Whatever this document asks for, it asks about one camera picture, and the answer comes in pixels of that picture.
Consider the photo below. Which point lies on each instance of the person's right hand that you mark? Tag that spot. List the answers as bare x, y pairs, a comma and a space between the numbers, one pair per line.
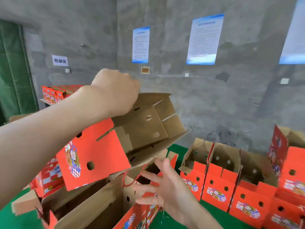
169, 190

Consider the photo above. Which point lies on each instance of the small white wall sign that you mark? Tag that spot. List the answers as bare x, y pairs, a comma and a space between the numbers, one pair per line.
60, 61

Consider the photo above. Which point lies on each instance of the white blue wall poster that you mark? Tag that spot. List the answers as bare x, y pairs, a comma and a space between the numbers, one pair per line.
205, 40
140, 45
294, 35

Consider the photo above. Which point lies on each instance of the group of red boxes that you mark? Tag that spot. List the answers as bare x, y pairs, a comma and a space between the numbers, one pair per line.
90, 207

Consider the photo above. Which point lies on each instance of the small white wall tag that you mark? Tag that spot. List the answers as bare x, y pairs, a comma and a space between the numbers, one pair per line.
187, 74
284, 81

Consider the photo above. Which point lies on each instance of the person's left forearm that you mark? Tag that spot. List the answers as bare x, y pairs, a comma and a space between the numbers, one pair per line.
43, 140

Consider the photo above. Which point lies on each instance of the orange wall plate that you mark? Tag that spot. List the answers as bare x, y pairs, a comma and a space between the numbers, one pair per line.
145, 70

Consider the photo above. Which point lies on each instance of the green curtain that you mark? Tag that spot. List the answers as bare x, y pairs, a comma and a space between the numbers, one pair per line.
14, 74

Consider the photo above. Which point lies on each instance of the person's left hand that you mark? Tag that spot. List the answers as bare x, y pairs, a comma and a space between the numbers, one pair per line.
117, 90

